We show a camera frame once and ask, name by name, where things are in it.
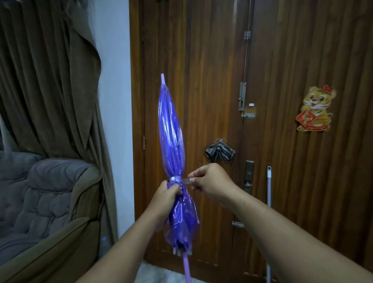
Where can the person's left hand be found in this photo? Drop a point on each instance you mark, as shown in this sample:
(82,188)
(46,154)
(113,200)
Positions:
(163,199)

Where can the person's right hand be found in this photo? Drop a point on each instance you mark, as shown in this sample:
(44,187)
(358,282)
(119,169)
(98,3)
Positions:
(214,182)

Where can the small metal door latch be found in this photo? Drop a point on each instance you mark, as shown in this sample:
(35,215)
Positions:
(237,224)

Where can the purple transparent umbrella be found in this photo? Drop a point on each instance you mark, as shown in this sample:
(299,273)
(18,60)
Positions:
(173,163)

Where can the brown wooden double door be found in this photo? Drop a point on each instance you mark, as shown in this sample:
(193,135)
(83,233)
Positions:
(279,131)

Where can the person's right forearm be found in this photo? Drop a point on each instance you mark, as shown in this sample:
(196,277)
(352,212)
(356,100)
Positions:
(294,245)

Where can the grey cushioned armchair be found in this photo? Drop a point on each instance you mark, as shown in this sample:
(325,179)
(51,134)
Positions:
(43,215)

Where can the person's right thumb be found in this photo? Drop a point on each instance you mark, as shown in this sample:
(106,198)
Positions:
(195,174)

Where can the person's left fingers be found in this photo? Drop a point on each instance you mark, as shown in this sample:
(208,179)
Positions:
(174,191)

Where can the tiger wall sticker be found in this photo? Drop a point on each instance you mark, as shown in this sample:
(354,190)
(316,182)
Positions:
(316,108)

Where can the brown curtain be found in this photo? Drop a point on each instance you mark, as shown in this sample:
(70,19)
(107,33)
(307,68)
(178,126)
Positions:
(55,96)

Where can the metal slide bolt latch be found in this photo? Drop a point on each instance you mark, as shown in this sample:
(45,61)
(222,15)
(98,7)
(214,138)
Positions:
(242,96)

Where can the striped folded cloth on hook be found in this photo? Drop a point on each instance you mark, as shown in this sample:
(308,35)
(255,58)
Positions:
(219,152)

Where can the person's left forearm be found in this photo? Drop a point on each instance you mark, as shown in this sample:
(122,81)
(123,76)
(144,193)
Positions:
(122,250)

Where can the long vertical door bolt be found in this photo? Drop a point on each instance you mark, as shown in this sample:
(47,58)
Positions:
(247,43)

